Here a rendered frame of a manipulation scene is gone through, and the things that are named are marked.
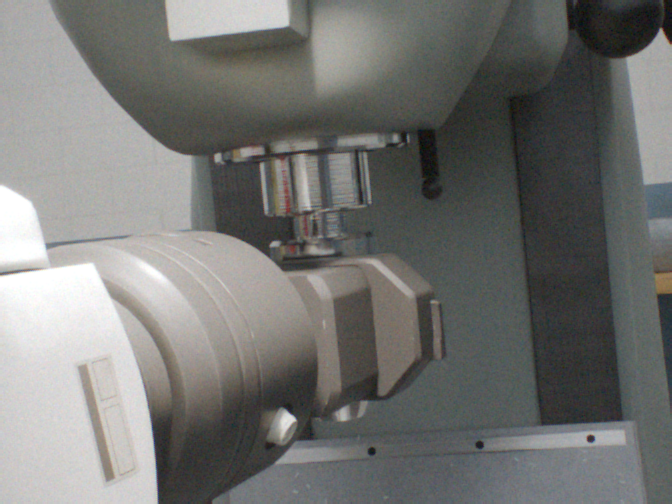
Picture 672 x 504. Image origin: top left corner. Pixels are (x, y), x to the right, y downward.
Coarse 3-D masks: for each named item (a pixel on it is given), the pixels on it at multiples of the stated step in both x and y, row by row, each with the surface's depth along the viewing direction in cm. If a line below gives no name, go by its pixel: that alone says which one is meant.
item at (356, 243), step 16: (288, 240) 46; (304, 240) 45; (320, 240) 45; (336, 240) 45; (352, 240) 46; (368, 240) 46; (272, 256) 47; (288, 256) 46; (304, 256) 45; (320, 256) 45; (336, 256) 45
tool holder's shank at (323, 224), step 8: (352, 208) 47; (288, 216) 47; (296, 216) 47; (304, 216) 47; (312, 216) 46; (320, 216) 46; (328, 216) 46; (336, 216) 47; (344, 216) 47; (296, 224) 47; (304, 224) 47; (312, 224) 46; (320, 224) 46; (328, 224) 46; (336, 224) 47; (344, 224) 47; (296, 232) 47; (304, 232) 47; (312, 232) 46; (320, 232) 46; (328, 232) 46; (336, 232) 47; (344, 232) 47
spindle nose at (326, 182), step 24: (264, 168) 46; (288, 168) 45; (312, 168) 45; (336, 168) 45; (360, 168) 46; (264, 192) 47; (288, 192) 45; (312, 192) 45; (336, 192) 45; (360, 192) 46
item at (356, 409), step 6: (354, 402) 47; (360, 402) 47; (366, 402) 47; (342, 408) 47; (348, 408) 47; (354, 408) 47; (360, 408) 47; (366, 408) 48; (336, 414) 47; (342, 414) 47; (348, 414) 47; (354, 414) 47; (360, 414) 47; (318, 420) 47; (324, 420) 47; (330, 420) 47; (336, 420) 47; (342, 420) 47
